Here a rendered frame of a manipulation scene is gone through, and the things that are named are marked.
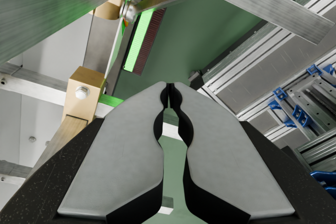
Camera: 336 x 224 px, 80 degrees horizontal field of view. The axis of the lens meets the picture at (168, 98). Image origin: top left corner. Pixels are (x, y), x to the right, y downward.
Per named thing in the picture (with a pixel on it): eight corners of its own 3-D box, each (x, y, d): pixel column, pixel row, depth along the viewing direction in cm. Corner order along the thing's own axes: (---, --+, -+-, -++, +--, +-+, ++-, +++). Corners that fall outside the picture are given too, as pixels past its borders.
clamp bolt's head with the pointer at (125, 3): (137, 22, 38) (141, 1, 24) (133, 35, 38) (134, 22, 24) (127, 18, 37) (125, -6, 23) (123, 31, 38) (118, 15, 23)
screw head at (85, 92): (91, 88, 32) (88, 92, 31) (88, 98, 33) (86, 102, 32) (77, 83, 31) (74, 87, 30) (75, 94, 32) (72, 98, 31)
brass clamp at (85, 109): (111, 75, 36) (104, 90, 32) (95, 128, 43) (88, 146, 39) (76, 63, 35) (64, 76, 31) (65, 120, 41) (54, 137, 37)
